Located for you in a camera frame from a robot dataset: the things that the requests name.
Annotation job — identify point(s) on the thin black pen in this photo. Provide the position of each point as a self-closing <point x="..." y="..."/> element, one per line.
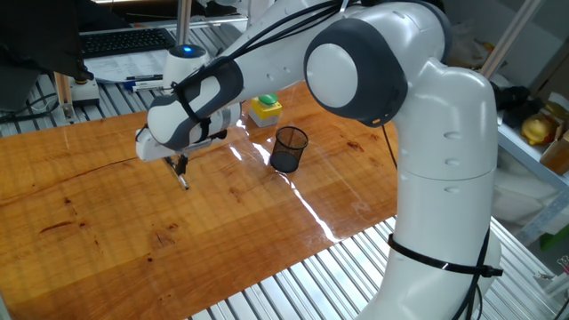
<point x="144" y="77"/>

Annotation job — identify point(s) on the white box with black knob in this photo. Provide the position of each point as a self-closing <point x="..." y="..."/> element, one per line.
<point x="85" y="92"/>

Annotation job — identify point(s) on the slanted aluminium frame beam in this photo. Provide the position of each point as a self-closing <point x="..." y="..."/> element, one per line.
<point x="511" y="37"/>

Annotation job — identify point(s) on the white paper stack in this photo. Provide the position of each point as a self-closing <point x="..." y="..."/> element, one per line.
<point x="124" y="66"/>

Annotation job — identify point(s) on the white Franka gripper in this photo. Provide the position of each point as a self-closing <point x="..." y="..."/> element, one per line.
<point x="149" y="149"/>

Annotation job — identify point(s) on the yellow plastic toy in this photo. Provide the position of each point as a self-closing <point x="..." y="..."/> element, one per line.
<point x="537" y="129"/>

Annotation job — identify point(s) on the wood faced bracket post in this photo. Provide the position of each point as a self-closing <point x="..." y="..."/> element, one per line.
<point x="63" y="95"/>

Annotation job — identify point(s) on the upright aluminium profile post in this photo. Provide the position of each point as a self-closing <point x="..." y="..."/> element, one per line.
<point x="182" y="22"/>

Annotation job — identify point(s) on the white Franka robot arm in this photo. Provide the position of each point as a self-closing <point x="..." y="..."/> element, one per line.
<point x="444" y="155"/>

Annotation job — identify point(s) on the green plastic piece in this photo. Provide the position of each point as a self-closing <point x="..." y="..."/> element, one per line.
<point x="555" y="237"/>

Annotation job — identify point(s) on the yellow box green push button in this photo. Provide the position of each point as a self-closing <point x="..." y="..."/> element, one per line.
<point x="266" y="109"/>

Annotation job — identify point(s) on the black cloth cover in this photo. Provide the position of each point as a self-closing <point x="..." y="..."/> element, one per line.
<point x="40" y="35"/>

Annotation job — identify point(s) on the black and clear pen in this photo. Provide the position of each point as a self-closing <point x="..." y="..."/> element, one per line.
<point x="183" y="182"/>

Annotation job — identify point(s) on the black computer keyboard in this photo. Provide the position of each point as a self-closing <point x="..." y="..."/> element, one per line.
<point x="126" y="42"/>

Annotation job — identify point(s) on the small cardboard box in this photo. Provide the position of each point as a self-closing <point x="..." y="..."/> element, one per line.
<point x="556" y="153"/>

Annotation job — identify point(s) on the white and blue marker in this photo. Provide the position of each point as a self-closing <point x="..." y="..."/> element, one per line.
<point x="144" y="86"/>

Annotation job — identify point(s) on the glossy wood pattern mat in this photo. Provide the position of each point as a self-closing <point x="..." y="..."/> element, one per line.
<point x="133" y="231"/>

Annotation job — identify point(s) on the black mesh pen holder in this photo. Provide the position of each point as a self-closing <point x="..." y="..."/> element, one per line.
<point x="286" y="153"/>

